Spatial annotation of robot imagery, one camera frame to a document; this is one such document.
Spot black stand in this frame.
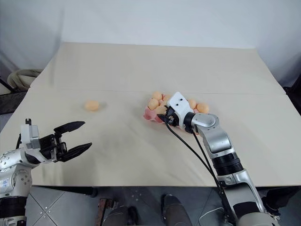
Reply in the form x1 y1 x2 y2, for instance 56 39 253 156
0 74 27 116

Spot dark equipment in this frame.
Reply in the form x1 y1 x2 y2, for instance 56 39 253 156
281 76 301 104

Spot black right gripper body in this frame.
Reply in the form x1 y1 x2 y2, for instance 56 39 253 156
164 105 181 127

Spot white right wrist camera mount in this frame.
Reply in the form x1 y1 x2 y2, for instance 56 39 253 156
166 92 196 128

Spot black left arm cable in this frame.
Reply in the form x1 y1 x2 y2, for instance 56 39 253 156
15 133 24 149

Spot dark rounded shape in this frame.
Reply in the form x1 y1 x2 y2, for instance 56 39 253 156
160 194 192 226

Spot beige table cloth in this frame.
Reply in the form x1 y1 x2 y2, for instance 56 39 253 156
0 41 301 189

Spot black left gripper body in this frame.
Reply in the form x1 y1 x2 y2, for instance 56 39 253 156
39 133 69 163

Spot pink egg carton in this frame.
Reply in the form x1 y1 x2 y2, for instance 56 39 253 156
143 94 201 135

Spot beige coiled hose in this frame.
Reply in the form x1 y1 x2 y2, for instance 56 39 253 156
7 68 42 90

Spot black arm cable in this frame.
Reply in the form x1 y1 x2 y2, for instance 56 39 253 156
190 131 224 189
15 133 24 149
164 121 226 226

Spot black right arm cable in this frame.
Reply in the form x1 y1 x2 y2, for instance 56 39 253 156
164 121 226 226
190 131 224 189

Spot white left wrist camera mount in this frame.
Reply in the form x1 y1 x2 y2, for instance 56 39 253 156
20 118 57 163

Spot rusty metal bar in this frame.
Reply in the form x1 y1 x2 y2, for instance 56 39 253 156
98 197 107 223

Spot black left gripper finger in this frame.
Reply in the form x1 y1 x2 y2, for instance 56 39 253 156
53 121 86 139
59 142 93 162

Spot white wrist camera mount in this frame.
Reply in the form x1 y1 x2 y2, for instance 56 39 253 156
20 118 57 163
166 92 196 128

